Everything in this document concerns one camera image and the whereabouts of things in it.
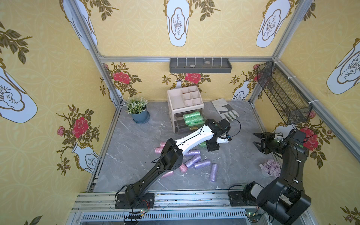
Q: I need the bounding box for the green trash bag roll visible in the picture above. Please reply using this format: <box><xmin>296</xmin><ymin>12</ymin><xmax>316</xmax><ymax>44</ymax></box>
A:
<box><xmin>188</xmin><ymin>121</ymin><xmax>204</xmax><ymax>127</ymax></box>
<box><xmin>184</xmin><ymin>115</ymin><xmax>204</xmax><ymax>126</ymax></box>
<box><xmin>183</xmin><ymin>111</ymin><xmax>201</xmax><ymax>120</ymax></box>
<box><xmin>199</xmin><ymin>142</ymin><xmax>207</xmax><ymax>148</ymax></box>

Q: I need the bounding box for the purple trash bag roll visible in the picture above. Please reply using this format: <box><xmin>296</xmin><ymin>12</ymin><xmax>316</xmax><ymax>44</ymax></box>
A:
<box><xmin>185</xmin><ymin>154</ymin><xmax>202</xmax><ymax>168</ymax></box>
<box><xmin>209</xmin><ymin>164</ymin><xmax>218</xmax><ymax>182</ymax></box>
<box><xmin>194</xmin><ymin>159</ymin><xmax>212</xmax><ymax>169</ymax></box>
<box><xmin>183</xmin><ymin>149</ymin><xmax>201</xmax><ymax>157</ymax></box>

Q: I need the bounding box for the beige drawer organizer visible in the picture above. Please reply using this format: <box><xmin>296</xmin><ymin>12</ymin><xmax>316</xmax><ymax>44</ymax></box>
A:
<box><xmin>167</xmin><ymin>86</ymin><xmax>204</xmax><ymax>133</ymax></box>

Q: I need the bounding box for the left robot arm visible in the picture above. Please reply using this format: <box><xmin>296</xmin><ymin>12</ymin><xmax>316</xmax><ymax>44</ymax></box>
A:
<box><xmin>125</xmin><ymin>119</ymin><xmax>231</xmax><ymax>206</ymax></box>

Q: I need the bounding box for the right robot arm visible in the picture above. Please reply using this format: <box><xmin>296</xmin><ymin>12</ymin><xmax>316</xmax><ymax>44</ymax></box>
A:
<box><xmin>242</xmin><ymin>129</ymin><xmax>311</xmax><ymax>225</ymax></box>

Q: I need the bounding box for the grey work glove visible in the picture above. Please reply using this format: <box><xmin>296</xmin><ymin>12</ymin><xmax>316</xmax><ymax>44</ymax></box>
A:
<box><xmin>212</xmin><ymin>98</ymin><xmax>240</xmax><ymax>122</ymax></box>

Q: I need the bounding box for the potted green plant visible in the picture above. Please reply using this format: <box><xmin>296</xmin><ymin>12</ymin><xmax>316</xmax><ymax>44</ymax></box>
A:
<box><xmin>124</xmin><ymin>97</ymin><xmax>150</xmax><ymax>124</ymax></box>

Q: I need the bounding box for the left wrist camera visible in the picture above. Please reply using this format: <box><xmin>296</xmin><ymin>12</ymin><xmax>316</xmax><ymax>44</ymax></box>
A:
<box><xmin>218</xmin><ymin>119</ymin><xmax>231</xmax><ymax>135</ymax></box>

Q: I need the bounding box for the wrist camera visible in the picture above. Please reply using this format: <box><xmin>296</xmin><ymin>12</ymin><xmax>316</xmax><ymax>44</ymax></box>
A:
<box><xmin>218</xmin><ymin>119</ymin><xmax>231</xmax><ymax>135</ymax></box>
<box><xmin>288</xmin><ymin>129</ymin><xmax>306</xmax><ymax>145</ymax></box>

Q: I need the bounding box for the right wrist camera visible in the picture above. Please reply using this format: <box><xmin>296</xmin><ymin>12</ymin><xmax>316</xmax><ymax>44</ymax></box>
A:
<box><xmin>288</xmin><ymin>129</ymin><xmax>306</xmax><ymax>145</ymax></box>

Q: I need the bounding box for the black wire mesh basket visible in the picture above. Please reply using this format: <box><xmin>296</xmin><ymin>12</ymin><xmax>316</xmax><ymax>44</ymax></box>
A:
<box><xmin>256</xmin><ymin>61</ymin><xmax>313</xmax><ymax>125</ymax></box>

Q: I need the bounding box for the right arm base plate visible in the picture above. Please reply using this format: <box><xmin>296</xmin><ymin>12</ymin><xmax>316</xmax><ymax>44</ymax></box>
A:
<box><xmin>228</xmin><ymin>191</ymin><xmax>256</xmax><ymax>207</ymax></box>

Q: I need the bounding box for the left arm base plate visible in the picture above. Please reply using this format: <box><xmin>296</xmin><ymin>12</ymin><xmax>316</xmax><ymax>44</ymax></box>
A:
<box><xmin>115</xmin><ymin>193</ymin><xmax>155</xmax><ymax>209</ymax></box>

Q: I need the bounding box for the grey wall shelf tray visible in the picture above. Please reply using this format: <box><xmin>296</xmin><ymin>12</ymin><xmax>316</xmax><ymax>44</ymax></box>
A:
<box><xmin>169</xmin><ymin>57</ymin><xmax>233</xmax><ymax>74</ymax></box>

